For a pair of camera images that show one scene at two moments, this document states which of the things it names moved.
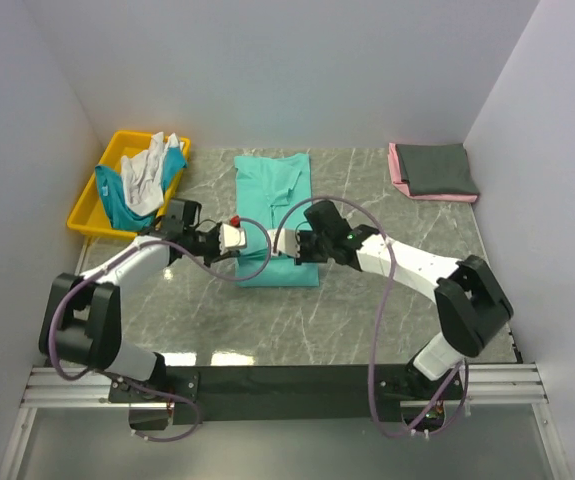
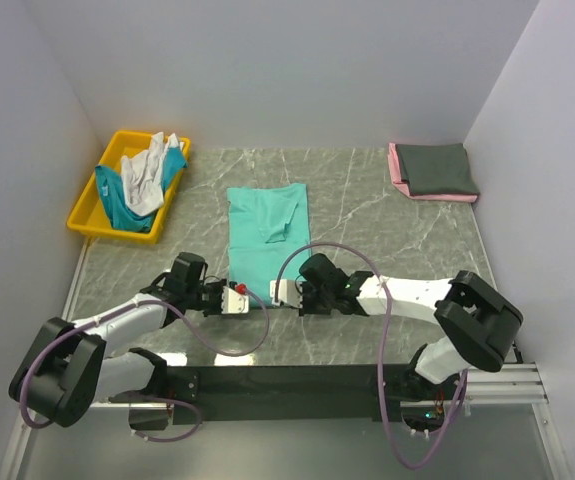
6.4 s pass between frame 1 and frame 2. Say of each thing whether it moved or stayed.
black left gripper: moved
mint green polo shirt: moved
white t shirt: stayed
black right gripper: moved
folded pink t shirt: stayed
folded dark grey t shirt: stayed
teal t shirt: stayed
